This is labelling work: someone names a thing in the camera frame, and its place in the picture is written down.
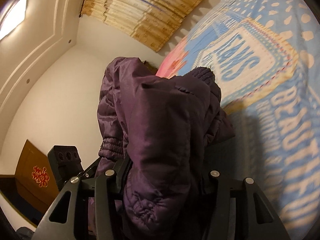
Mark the dark purple puffer jacket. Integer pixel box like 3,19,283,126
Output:
96,57,234,239

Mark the brown wooden door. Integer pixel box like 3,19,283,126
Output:
15,140,59,214

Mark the beige patterned window curtain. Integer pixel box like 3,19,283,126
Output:
81,0,203,52

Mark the ceiling light panel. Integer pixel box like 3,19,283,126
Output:
1,0,27,40

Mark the pink and blue bedspread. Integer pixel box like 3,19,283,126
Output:
157,0,319,239

